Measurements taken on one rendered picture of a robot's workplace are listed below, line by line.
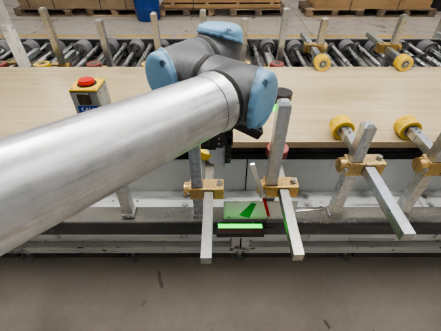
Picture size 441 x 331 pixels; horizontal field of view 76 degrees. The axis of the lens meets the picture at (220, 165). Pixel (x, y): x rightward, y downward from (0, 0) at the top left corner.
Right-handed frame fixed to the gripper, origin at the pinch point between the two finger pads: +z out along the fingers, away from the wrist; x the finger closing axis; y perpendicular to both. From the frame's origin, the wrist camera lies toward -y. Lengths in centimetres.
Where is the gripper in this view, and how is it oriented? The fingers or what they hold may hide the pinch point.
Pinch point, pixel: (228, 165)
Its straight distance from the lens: 79.1
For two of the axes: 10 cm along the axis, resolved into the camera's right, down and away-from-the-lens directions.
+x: 0.0, 6.6, -7.5
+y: -10.0, 0.0, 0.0
